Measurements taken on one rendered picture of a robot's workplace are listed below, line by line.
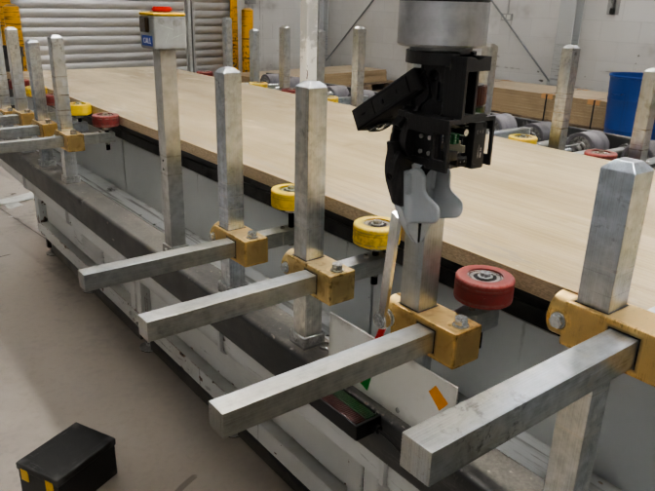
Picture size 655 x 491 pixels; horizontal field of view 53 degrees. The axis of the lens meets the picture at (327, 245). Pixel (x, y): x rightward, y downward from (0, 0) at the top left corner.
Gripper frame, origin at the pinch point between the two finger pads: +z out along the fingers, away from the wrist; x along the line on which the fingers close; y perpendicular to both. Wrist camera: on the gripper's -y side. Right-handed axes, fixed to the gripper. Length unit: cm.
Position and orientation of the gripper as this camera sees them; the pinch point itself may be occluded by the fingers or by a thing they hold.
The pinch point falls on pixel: (412, 230)
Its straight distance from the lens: 75.7
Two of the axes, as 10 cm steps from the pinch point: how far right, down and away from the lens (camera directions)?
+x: 7.9, -2.0, 5.8
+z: -0.2, 9.4, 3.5
